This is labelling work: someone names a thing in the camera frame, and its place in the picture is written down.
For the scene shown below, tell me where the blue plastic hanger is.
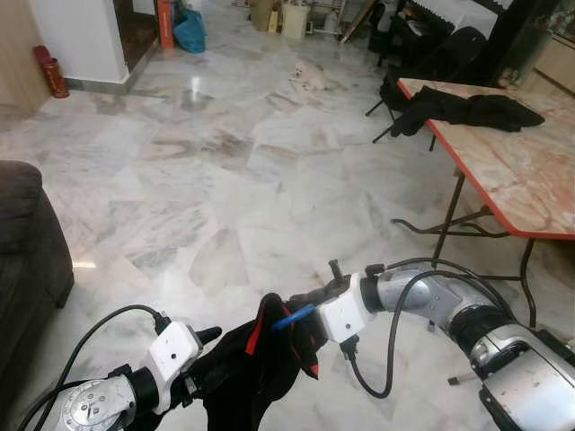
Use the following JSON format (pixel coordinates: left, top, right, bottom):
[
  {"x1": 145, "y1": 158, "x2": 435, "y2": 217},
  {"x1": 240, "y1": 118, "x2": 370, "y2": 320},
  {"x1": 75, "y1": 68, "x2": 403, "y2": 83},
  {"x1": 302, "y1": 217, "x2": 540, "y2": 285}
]
[{"x1": 271, "y1": 303, "x2": 317, "y2": 331}]

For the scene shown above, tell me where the black shirt with red trim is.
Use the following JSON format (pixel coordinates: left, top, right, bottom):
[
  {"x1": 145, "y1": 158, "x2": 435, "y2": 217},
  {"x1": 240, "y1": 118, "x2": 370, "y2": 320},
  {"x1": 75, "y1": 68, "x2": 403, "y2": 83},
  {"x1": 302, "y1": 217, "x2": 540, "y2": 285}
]
[{"x1": 191, "y1": 292, "x2": 329, "y2": 431}]

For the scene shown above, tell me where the black shirt with green logo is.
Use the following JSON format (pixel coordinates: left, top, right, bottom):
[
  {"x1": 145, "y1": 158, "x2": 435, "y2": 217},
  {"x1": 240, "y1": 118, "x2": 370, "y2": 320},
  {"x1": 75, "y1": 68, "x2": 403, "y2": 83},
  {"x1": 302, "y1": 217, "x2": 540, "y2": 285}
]
[{"x1": 389, "y1": 85, "x2": 546, "y2": 138}]

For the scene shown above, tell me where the dark grey fabric sofa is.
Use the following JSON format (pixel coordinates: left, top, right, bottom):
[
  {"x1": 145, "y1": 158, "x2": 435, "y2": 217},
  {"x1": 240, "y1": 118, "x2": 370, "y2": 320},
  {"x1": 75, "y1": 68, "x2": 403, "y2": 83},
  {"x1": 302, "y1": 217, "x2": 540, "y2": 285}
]
[{"x1": 0, "y1": 160, "x2": 75, "y2": 423}]

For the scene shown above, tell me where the cream fluffy small dog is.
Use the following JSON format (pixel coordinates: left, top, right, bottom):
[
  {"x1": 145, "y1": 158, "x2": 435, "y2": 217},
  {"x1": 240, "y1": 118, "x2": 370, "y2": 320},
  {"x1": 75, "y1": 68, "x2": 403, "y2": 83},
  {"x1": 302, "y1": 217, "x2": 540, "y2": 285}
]
[{"x1": 289, "y1": 58, "x2": 332, "y2": 92}]

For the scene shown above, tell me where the marble folding table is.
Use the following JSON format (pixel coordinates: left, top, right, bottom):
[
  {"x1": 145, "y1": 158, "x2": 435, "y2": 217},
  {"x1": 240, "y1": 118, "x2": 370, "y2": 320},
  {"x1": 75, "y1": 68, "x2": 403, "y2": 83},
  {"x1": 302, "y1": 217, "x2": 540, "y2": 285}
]
[{"x1": 395, "y1": 76, "x2": 575, "y2": 330}]

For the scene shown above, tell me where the beige paper bag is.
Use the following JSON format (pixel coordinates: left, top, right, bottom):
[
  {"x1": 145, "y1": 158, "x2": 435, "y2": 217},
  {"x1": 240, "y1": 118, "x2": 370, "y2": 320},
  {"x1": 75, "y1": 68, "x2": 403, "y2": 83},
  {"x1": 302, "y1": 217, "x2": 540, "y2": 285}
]
[{"x1": 281, "y1": 3, "x2": 311, "y2": 40}]

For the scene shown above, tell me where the black office chair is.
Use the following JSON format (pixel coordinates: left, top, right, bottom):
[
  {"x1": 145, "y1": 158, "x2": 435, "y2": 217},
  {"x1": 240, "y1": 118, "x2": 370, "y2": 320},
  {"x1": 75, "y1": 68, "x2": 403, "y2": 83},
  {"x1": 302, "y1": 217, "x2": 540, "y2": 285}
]
[{"x1": 420, "y1": 25, "x2": 491, "y2": 86}]

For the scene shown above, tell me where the brown cardboard carton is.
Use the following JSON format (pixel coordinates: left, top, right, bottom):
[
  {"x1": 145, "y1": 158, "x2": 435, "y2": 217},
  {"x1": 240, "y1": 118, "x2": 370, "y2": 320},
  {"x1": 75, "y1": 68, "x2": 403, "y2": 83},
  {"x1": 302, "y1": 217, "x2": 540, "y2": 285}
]
[{"x1": 249, "y1": 0, "x2": 276, "y2": 33}]

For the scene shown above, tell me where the blue plastic bag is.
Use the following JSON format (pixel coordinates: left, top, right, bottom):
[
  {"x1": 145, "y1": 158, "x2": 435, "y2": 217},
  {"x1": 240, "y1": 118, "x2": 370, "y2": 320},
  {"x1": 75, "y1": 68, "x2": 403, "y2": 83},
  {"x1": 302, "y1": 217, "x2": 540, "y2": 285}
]
[{"x1": 172, "y1": 4, "x2": 208, "y2": 55}]

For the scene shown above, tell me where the red cylindrical canister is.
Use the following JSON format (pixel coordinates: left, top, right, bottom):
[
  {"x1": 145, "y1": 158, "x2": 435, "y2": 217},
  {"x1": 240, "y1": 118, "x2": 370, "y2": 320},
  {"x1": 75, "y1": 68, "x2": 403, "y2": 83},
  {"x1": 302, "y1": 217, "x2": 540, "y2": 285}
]
[{"x1": 34, "y1": 45, "x2": 70, "y2": 100}]

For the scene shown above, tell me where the orange upright box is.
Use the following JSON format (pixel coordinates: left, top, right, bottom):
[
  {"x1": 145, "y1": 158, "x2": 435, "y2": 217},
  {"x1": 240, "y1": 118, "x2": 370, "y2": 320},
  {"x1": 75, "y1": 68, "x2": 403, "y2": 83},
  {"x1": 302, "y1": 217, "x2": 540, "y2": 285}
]
[{"x1": 157, "y1": 0, "x2": 175, "y2": 50}]

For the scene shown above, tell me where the light wooden cabinet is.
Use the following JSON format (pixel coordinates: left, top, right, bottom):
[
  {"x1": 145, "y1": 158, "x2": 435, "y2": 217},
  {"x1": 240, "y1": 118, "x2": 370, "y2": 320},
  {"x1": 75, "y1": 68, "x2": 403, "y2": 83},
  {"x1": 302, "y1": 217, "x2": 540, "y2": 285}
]
[{"x1": 535, "y1": 34, "x2": 575, "y2": 92}]

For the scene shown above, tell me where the dark storage shelf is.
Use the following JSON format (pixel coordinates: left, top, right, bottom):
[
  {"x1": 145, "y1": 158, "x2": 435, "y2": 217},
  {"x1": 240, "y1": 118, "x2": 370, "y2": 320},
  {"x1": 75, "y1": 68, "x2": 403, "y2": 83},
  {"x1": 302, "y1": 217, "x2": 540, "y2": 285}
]
[{"x1": 485, "y1": 0, "x2": 575, "y2": 86}]

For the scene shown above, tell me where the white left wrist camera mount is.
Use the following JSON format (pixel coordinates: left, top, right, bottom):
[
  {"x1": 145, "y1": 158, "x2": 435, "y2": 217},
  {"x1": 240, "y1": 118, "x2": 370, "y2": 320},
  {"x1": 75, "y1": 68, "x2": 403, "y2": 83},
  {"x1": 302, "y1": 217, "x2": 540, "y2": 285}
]
[{"x1": 148, "y1": 319, "x2": 206, "y2": 416}]

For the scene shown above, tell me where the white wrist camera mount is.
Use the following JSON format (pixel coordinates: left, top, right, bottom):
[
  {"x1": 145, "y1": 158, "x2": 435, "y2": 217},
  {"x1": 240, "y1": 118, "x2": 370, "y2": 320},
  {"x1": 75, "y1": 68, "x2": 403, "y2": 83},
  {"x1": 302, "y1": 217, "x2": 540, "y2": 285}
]
[
  {"x1": 316, "y1": 278, "x2": 378, "y2": 345},
  {"x1": 148, "y1": 319, "x2": 206, "y2": 416}
]

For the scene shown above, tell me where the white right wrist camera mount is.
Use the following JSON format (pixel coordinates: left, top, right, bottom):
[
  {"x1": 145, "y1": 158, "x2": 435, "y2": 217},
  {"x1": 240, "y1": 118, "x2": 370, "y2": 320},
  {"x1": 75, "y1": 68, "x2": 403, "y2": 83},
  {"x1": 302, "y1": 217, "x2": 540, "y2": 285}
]
[{"x1": 316, "y1": 278, "x2": 378, "y2": 345}]

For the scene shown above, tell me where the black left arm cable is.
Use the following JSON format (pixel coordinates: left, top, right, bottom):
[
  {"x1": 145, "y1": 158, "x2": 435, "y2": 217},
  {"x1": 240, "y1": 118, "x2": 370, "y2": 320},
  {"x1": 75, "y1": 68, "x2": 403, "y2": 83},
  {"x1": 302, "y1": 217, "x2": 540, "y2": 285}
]
[{"x1": 16, "y1": 303, "x2": 173, "y2": 431}]

